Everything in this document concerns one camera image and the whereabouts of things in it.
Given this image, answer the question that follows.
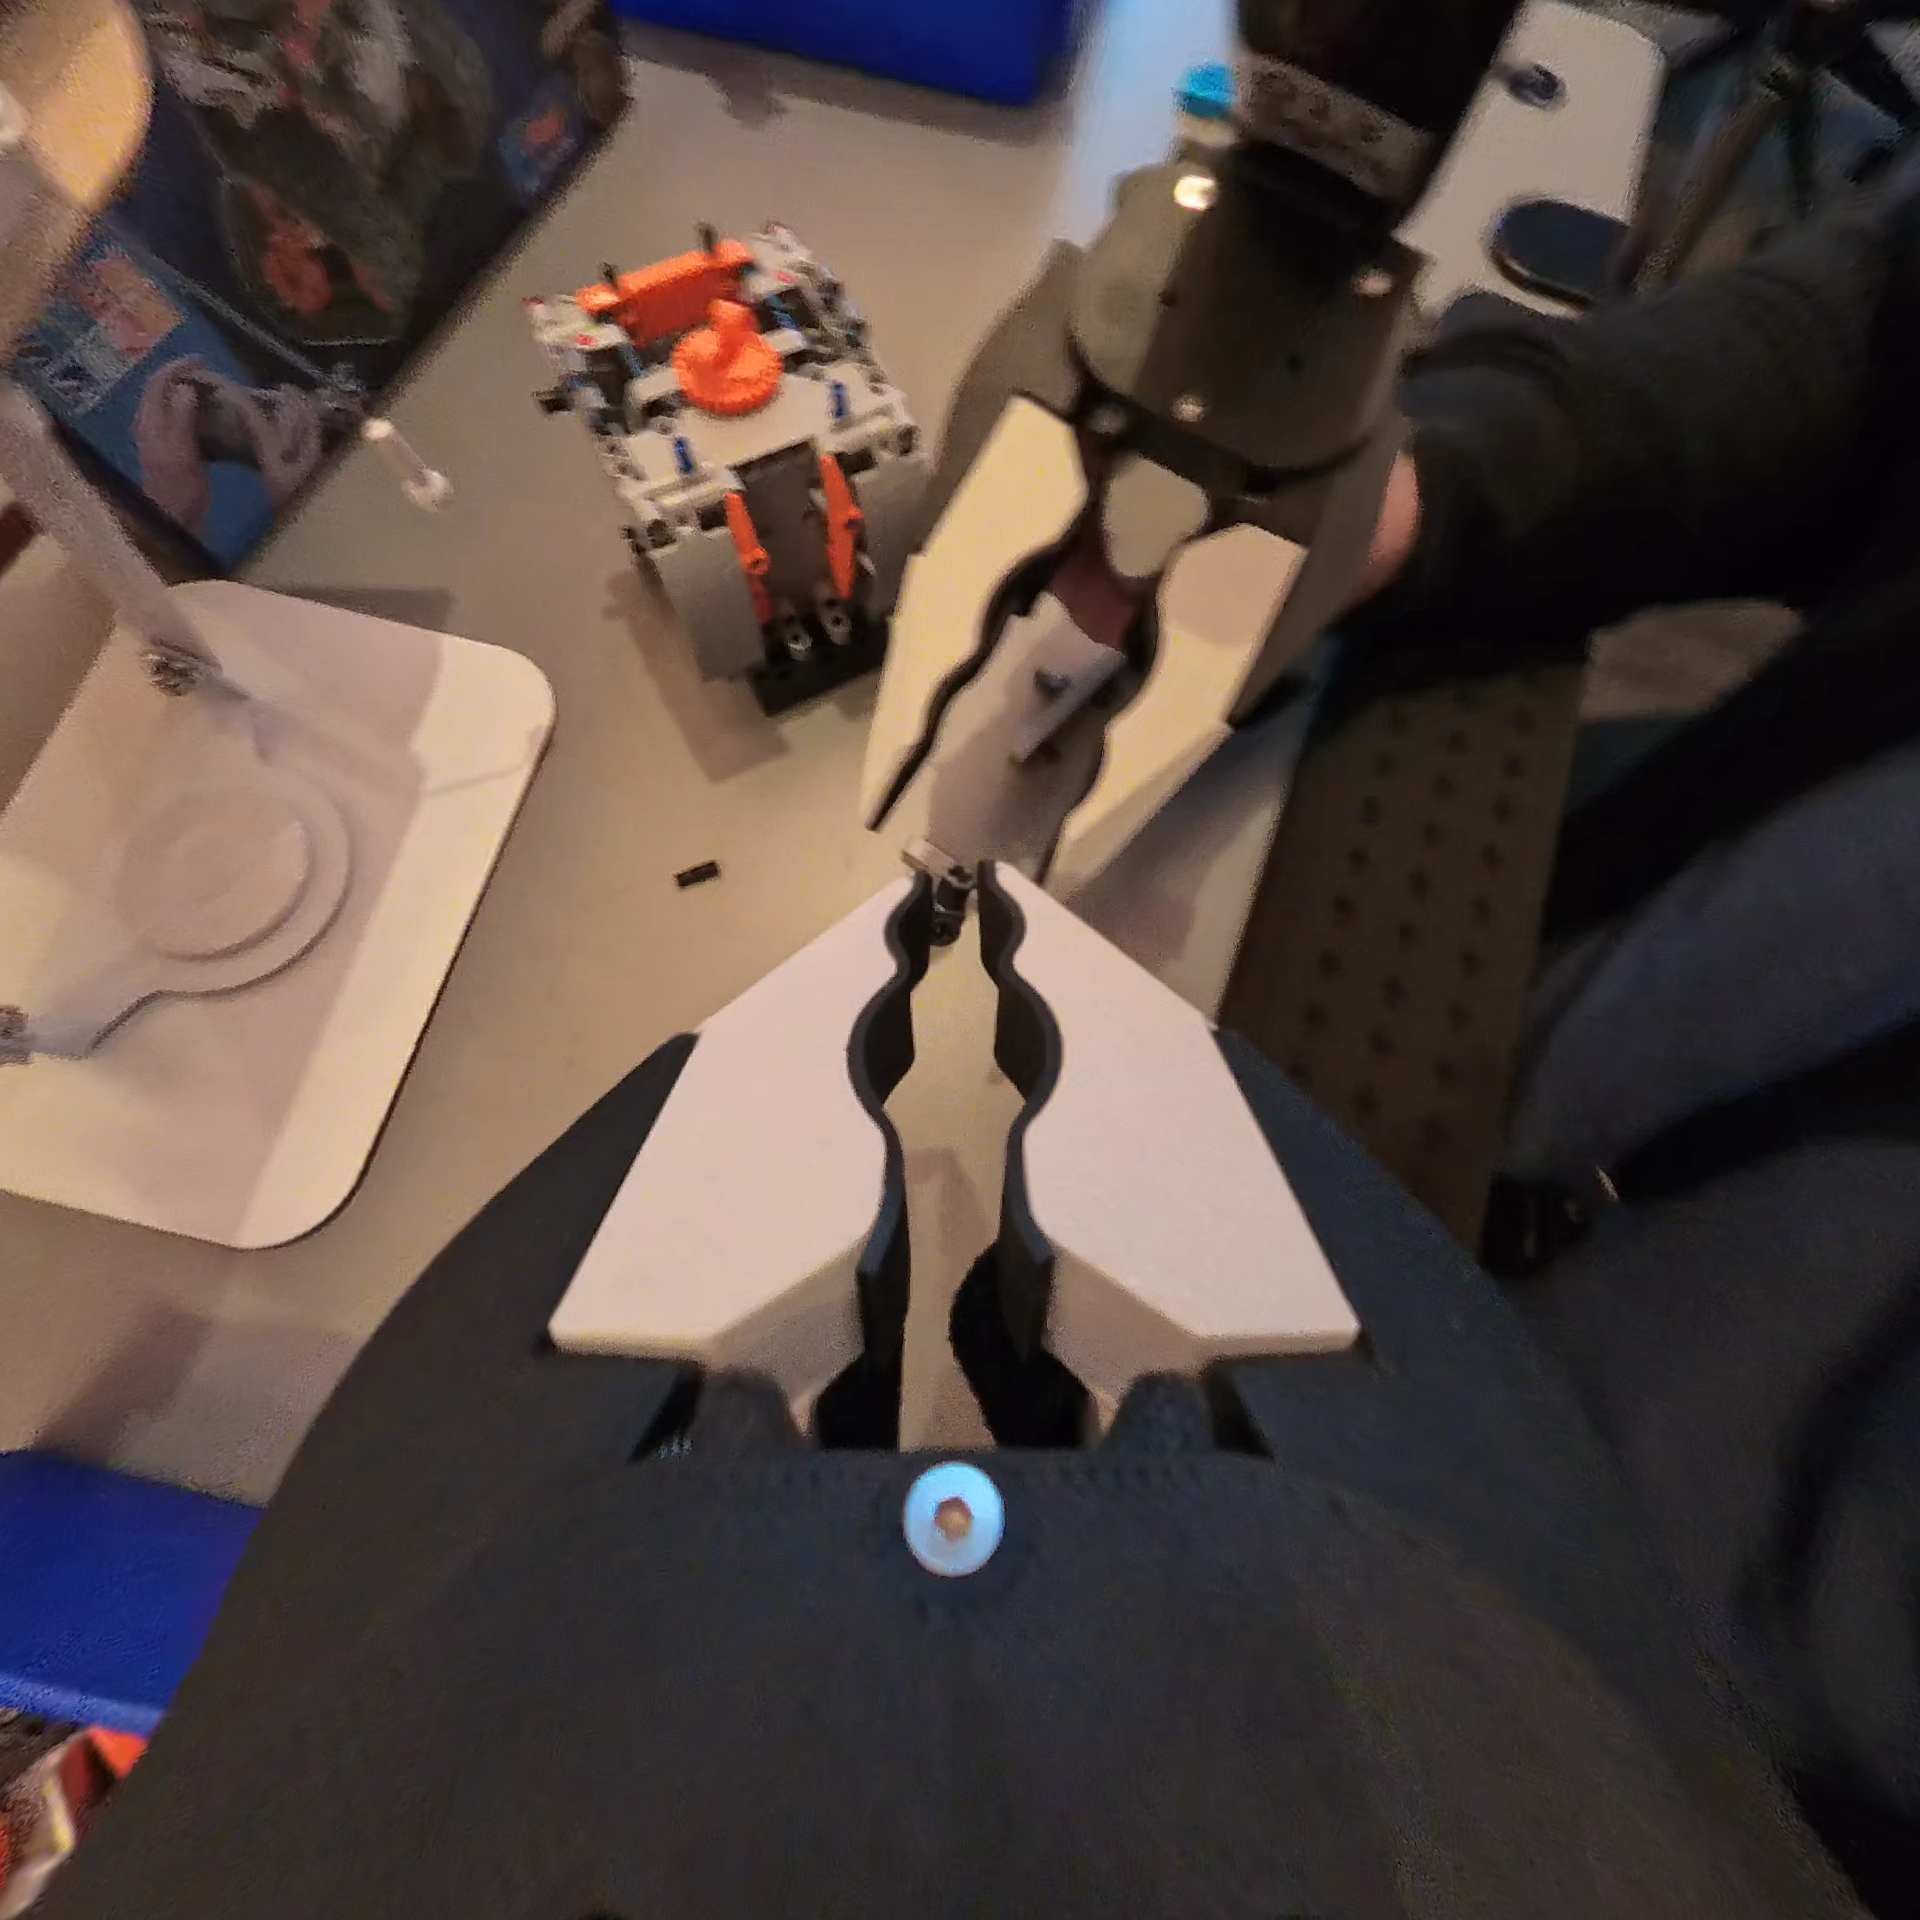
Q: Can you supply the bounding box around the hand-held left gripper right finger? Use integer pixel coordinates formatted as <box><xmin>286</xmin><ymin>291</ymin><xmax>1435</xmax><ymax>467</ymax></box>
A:
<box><xmin>976</xmin><ymin>860</ymin><xmax>1370</xmax><ymax>1448</ymax></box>

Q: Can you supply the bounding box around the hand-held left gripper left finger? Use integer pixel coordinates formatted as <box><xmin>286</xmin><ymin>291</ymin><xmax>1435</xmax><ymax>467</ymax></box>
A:
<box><xmin>550</xmin><ymin>877</ymin><xmax>919</xmax><ymax>1448</ymax></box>

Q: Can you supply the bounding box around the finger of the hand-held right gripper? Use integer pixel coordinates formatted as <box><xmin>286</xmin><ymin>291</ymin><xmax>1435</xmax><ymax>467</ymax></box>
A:
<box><xmin>1039</xmin><ymin>528</ymin><xmax>1308</xmax><ymax>891</ymax></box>
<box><xmin>858</xmin><ymin>388</ymin><xmax>1090</xmax><ymax>833</ymax></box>

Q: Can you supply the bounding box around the grey orange toy model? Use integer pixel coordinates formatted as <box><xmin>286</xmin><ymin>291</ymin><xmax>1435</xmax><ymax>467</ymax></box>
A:
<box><xmin>531</xmin><ymin>223</ymin><xmax>925</xmax><ymax>718</ymax></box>

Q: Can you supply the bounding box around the grey connector pin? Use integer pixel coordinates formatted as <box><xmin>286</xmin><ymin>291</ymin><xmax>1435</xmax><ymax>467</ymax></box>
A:
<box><xmin>901</xmin><ymin>838</ymin><xmax>974</xmax><ymax>945</ymax></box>

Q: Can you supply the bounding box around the blue tagged parts bin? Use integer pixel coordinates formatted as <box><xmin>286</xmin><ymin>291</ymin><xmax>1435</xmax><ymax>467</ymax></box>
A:
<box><xmin>0</xmin><ymin>1448</ymin><xmax>268</xmax><ymax>1741</ymax></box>

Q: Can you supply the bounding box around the person's right hand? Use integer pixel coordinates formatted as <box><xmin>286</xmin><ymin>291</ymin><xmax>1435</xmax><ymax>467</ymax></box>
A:
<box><xmin>1343</xmin><ymin>442</ymin><xmax>1427</xmax><ymax>617</ymax></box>

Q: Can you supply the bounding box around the black perforated mat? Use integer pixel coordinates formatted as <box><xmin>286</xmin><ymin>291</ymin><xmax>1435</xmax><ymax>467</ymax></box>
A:
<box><xmin>1222</xmin><ymin>647</ymin><xmax>1595</xmax><ymax>1249</ymax></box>

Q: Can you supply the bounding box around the blue plastic bin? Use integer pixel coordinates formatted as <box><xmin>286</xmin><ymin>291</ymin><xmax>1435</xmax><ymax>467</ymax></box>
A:
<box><xmin>608</xmin><ymin>0</ymin><xmax>1090</xmax><ymax>109</ymax></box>

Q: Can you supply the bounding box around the dark toy kit box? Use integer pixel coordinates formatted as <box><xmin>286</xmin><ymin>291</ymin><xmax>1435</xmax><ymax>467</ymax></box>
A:
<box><xmin>140</xmin><ymin>0</ymin><xmax>635</xmax><ymax>398</ymax></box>

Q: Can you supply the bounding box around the blue picture box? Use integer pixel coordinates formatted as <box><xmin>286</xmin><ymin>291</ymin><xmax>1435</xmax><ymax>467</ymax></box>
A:
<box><xmin>7</xmin><ymin>227</ymin><xmax>363</xmax><ymax>580</ymax></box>

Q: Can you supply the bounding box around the grey metal table bracket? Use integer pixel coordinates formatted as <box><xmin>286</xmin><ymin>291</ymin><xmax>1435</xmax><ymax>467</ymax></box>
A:
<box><xmin>1411</xmin><ymin>0</ymin><xmax>1676</xmax><ymax>316</ymax></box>

